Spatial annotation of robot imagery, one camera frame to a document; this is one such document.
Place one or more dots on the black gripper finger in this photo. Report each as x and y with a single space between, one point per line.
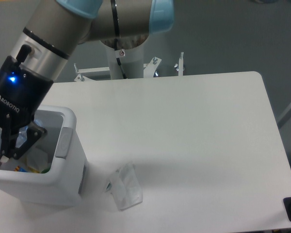
5 139
34 133

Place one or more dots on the white plastic trash can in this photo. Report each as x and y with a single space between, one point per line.
52 171

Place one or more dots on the white metal base frame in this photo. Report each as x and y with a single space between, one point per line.
121 66

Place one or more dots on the colourful wrapper in bin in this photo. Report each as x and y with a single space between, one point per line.
28 170

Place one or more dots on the clear plastic food wrapper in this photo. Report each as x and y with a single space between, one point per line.
125 187

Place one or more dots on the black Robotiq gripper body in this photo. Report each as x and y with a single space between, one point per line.
21 93

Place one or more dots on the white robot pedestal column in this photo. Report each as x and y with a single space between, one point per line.
132 44

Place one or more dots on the crumpled white tissue in bin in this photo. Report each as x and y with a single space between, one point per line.
37 159

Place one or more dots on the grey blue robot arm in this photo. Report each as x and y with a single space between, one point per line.
44 47

